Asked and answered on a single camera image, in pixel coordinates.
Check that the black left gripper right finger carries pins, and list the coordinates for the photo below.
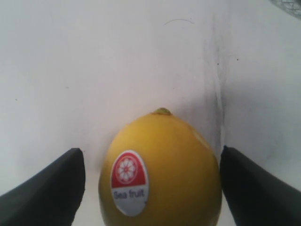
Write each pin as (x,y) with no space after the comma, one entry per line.
(254,196)

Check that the yellow lemon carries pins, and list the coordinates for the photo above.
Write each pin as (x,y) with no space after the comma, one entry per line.
(159,171)

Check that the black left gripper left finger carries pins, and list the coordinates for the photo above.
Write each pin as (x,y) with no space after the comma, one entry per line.
(50,198)

